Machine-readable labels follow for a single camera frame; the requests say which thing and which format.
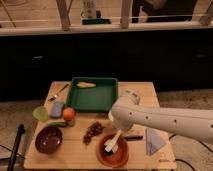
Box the black pole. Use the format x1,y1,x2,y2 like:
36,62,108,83
7,124,25,171

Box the white bottle on green base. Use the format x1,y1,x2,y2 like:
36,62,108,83
81,0,111,25

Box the black brush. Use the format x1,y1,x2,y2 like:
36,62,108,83
102,135,143,156

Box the green cucumber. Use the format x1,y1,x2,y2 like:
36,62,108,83
44,121,67,128

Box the grey folded cloth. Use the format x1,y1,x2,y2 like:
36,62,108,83
146,128,166,156

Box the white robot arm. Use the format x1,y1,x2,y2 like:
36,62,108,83
109,90,213,155

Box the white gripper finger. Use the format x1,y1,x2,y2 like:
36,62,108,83
104,130,122,153

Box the yellow corn cob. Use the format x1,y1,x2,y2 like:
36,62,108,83
77,82,96,88

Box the red bowl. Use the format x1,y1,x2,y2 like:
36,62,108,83
96,134,129,168

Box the blue sponge block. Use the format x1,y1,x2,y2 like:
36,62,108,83
50,101,64,118

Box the orange fruit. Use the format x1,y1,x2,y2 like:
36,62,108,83
63,108,75,121

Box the light green cup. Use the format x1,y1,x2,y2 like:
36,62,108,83
33,106,49,122

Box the dark maroon bowl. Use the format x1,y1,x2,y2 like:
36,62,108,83
35,126,62,154

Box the green tray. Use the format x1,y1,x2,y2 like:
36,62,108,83
66,77,118,113

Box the bunch of dark grapes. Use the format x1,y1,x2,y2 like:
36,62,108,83
83,122,104,145

